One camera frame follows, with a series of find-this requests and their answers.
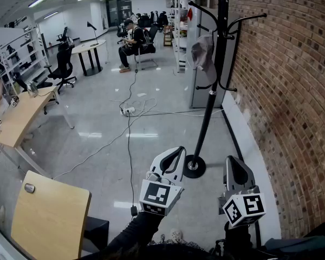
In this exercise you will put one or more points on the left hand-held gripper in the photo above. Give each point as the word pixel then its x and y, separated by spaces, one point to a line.
pixel 154 196

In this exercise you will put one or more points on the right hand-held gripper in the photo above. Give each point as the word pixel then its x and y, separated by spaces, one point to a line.
pixel 243 207

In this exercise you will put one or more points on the grey cap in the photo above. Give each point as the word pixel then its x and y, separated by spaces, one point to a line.
pixel 203 53

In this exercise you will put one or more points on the black metal coat rack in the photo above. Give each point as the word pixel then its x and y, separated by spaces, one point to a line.
pixel 221 23

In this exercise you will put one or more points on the person's left forearm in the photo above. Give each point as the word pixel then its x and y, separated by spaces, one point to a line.
pixel 140 229

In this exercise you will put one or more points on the person's right forearm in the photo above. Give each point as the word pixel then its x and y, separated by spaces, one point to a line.
pixel 237 237

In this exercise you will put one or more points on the white metal shelving unit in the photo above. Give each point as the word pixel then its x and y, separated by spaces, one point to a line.
pixel 178 53
pixel 40 47

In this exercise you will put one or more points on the black power adapter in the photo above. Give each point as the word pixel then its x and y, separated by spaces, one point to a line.
pixel 134 210

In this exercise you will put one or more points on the person's white shoe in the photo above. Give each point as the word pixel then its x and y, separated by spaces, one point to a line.
pixel 176 234

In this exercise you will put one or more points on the white power strip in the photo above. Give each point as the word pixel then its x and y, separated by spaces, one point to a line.
pixel 127 111

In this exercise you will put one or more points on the grey metal cabinet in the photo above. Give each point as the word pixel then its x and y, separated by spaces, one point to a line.
pixel 200 99

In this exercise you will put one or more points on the person's patterned garment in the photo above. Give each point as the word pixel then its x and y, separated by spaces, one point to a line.
pixel 184 244

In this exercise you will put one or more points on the black under-desk cabinet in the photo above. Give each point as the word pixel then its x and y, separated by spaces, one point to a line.
pixel 97 231

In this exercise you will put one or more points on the black cantilever visitor chair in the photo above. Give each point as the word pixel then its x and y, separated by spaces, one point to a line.
pixel 149 49

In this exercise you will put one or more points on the small wooden shelf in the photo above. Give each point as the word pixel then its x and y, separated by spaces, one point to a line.
pixel 168 35

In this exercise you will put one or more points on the black backpack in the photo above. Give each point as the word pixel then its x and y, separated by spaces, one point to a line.
pixel 146 36

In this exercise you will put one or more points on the black office chair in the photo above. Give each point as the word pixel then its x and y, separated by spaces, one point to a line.
pixel 63 34
pixel 44 85
pixel 63 64
pixel 121 31
pixel 144 21
pixel 163 20

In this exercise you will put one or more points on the round beige table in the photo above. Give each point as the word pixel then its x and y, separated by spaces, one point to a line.
pixel 89 46

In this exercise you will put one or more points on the red hanging decoration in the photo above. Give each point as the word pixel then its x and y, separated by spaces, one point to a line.
pixel 189 13

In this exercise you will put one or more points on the shiny metal kettle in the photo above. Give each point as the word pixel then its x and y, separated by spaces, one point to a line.
pixel 32 89

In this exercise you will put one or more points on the black desk lamp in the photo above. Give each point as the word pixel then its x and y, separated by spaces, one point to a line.
pixel 90 24

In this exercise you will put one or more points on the dark glass door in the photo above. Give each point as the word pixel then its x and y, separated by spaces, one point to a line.
pixel 119 9

